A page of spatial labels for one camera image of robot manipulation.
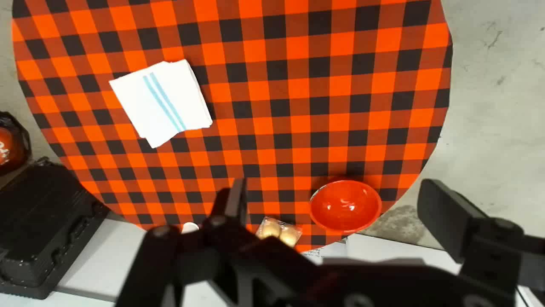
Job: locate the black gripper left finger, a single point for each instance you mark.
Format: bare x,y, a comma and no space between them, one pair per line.
230,202

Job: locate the orange black checkered tablecloth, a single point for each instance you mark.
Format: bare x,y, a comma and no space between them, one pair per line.
300,93

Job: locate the black perforated mounting board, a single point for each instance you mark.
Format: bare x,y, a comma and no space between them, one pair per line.
46,219

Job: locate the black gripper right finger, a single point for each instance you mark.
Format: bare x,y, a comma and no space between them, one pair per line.
453,219

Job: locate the red bowl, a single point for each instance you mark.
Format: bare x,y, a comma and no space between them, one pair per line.
344,205

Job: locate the white towel with blue stripes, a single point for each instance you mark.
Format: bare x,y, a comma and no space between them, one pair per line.
162,101

